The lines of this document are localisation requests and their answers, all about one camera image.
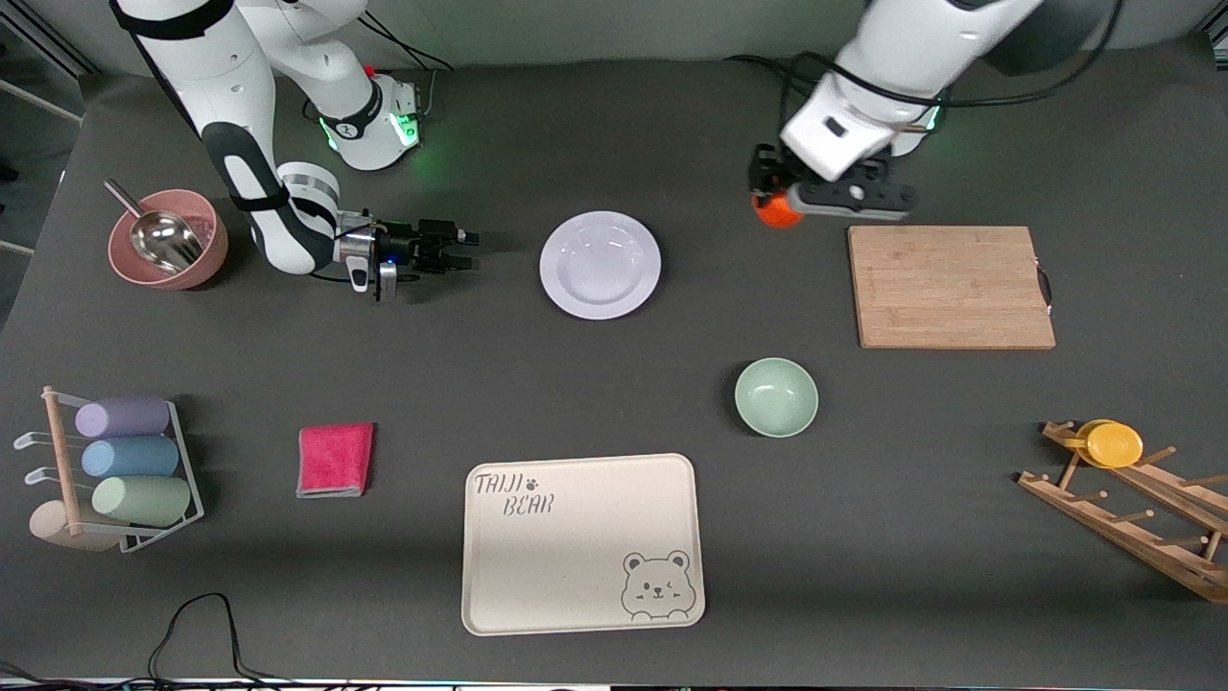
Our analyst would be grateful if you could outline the beige bear print tray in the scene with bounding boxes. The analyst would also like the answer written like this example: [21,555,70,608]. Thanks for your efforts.
[461,453,706,637]

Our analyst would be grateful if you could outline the orange fruit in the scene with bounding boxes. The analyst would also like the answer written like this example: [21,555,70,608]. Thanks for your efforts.
[753,192,805,229]

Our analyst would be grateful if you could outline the pale green cup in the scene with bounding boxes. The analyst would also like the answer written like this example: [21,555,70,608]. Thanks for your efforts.
[91,475,193,528]

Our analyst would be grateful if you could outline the pink bowl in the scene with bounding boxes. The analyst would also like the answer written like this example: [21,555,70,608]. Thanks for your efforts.
[107,189,230,291]

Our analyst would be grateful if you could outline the blue cup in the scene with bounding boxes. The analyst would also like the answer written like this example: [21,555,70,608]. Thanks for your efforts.
[81,436,180,479]

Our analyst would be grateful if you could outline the white wire cup rack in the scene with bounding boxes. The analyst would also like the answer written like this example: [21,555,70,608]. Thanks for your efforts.
[14,386,205,555]

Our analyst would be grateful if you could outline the wooden peg mug rack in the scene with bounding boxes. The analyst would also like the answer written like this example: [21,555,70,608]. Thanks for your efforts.
[1017,419,1228,606]

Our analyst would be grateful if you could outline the black left arm base cables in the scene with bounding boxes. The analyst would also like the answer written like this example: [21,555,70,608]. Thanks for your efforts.
[724,53,836,97]

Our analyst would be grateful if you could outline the beige cup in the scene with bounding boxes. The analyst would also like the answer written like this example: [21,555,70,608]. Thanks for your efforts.
[29,501,121,553]

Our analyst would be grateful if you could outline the purple cup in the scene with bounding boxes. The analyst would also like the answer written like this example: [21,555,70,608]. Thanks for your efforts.
[75,396,171,440]

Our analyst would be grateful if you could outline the yellow mug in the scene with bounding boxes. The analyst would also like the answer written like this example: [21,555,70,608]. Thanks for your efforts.
[1063,419,1145,469]

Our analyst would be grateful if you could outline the black looped cable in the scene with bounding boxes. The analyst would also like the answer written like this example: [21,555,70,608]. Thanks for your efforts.
[149,593,289,684]

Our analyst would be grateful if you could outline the pale green bowl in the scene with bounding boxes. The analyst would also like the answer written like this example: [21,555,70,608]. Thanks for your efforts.
[735,357,819,439]

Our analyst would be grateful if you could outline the black arm base cables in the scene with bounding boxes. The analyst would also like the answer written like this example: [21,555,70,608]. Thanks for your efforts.
[724,53,836,97]
[360,10,457,121]

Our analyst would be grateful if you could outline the white round plate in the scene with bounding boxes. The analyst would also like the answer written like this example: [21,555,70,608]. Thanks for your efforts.
[539,211,663,321]

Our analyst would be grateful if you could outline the pink folded cloth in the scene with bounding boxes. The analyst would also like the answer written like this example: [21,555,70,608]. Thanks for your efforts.
[296,423,375,498]

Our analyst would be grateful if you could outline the dark metal frame bar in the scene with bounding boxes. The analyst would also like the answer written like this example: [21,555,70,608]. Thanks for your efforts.
[0,14,97,78]

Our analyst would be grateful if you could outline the black right arm base cables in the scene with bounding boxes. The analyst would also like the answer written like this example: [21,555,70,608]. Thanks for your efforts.
[360,10,457,121]

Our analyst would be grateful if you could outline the metal scoop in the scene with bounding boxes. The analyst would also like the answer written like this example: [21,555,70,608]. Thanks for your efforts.
[104,179,204,274]

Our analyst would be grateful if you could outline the wooden cutting board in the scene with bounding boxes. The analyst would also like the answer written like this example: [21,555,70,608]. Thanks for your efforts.
[847,226,1056,350]

